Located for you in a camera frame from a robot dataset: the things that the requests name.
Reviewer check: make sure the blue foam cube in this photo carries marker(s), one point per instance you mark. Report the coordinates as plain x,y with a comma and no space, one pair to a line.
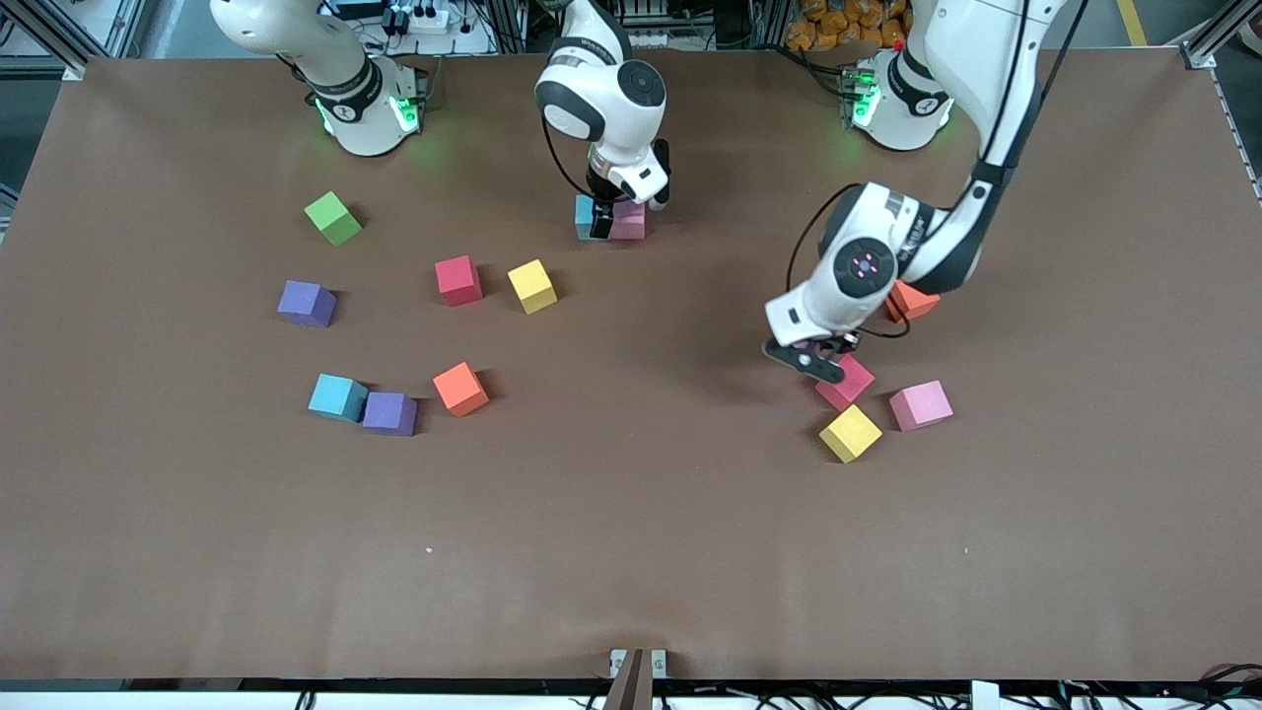
584,219
337,397

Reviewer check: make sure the pink foam cube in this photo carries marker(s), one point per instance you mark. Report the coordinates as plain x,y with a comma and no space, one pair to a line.
921,405
629,222

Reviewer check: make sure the red foam cube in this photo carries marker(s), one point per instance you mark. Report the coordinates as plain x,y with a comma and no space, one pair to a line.
458,280
853,387

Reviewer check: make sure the yellow foam cube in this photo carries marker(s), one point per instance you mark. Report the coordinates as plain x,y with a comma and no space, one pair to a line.
850,433
532,286

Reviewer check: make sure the purple foam cube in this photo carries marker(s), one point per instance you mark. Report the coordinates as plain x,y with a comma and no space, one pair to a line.
389,413
307,303

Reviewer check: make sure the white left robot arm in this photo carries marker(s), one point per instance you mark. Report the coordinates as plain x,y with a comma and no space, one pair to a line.
986,59

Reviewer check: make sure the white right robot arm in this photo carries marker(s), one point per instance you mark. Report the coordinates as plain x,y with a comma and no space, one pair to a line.
621,138

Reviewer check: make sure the orange foam cube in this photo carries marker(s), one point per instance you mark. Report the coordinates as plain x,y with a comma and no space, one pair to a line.
917,304
460,389

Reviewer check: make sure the black equipment rack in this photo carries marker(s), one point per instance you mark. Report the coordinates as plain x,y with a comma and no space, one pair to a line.
670,20

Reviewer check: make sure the brown paper table cover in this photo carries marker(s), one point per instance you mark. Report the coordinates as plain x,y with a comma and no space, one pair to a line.
631,513

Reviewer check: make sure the bag of orange snacks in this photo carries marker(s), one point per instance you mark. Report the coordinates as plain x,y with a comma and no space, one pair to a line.
848,25

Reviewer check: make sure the white power strip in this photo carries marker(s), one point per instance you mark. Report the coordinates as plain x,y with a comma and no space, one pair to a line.
422,18

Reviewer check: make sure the green foam cube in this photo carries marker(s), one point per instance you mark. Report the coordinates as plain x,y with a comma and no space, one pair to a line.
333,218

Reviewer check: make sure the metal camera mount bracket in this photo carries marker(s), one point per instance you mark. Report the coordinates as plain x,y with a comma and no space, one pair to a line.
638,675

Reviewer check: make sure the aluminium frame profile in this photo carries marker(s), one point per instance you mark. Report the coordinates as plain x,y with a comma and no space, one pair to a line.
1218,35
44,35

